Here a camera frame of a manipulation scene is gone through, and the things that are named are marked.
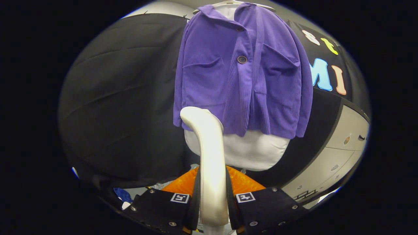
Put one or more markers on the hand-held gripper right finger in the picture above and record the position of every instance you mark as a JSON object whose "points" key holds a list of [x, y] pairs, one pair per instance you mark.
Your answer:
{"points": [[232, 202]]}

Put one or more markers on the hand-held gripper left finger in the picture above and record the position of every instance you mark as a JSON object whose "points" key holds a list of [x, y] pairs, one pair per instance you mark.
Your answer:
{"points": [[195, 202]]}

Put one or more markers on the white padded garment form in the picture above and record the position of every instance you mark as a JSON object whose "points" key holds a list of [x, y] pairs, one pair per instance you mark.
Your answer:
{"points": [[254, 150]]}

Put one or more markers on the white clothes hanger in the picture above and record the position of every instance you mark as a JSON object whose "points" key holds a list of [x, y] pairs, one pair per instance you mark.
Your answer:
{"points": [[225, 3]]}

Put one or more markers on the blue crumpled item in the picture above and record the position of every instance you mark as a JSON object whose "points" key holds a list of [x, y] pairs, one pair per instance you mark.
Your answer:
{"points": [[123, 195]]}

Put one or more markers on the grey cabinet with dark top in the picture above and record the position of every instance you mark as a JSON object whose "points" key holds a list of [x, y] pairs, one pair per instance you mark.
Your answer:
{"points": [[343, 153]]}

